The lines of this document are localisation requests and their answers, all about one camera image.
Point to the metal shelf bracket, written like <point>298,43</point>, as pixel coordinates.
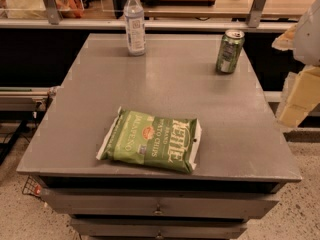
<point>53,15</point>
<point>255,13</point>

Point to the right metal shelf bracket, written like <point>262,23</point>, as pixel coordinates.
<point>255,13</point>

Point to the clear plastic water bottle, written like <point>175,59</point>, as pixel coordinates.
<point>135,29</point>

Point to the clear plastic box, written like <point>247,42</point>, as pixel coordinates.
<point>35,9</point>

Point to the upper grey drawer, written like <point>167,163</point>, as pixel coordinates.
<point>224,205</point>

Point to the grey drawer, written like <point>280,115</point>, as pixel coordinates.
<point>158,229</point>
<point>224,205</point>

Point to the grey drawer cabinet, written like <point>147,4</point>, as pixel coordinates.
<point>241,148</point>

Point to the green soda can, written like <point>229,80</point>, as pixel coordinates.
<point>229,51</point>

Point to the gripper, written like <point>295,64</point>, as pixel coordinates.
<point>308,34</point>

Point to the left metal shelf bracket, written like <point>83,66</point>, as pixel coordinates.
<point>53,15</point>

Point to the lower grey drawer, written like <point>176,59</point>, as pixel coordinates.
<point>158,229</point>

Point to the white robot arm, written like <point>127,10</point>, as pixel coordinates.
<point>303,39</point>

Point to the metal rail at left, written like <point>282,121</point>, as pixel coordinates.
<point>27,98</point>

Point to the green jalapeno chips bag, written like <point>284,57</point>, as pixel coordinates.
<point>147,140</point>

